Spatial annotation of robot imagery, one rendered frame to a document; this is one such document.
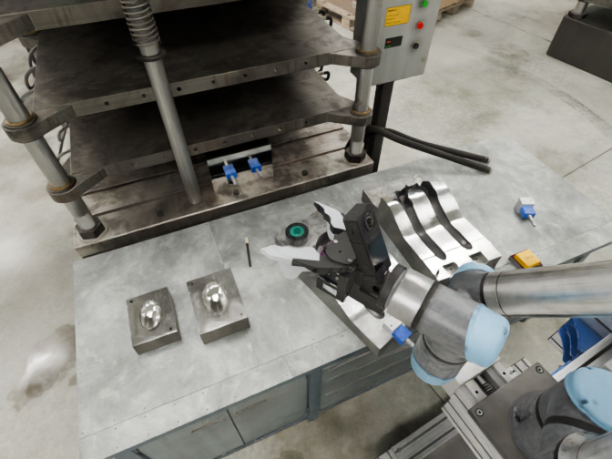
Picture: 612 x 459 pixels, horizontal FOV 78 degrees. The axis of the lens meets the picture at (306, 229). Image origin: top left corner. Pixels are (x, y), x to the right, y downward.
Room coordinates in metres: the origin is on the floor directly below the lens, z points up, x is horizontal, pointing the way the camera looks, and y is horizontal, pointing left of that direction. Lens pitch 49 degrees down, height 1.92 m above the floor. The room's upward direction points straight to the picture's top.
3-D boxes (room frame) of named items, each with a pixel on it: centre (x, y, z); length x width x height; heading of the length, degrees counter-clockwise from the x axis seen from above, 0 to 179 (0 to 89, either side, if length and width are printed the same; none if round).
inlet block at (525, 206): (1.03, -0.88, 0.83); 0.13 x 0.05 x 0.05; 178
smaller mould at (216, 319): (0.62, 0.28, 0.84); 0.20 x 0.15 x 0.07; 23
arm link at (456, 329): (0.25, -0.21, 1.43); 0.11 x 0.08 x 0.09; 55
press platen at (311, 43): (1.54, 0.43, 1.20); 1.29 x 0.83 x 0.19; 113
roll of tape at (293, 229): (0.84, 0.03, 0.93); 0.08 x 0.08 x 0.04
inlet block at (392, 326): (0.50, -0.29, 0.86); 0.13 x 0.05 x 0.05; 40
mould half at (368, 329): (0.74, -0.15, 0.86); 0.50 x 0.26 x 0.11; 40
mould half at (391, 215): (0.96, -0.45, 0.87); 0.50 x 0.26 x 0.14; 23
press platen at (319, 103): (1.54, 0.43, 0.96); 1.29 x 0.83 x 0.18; 113
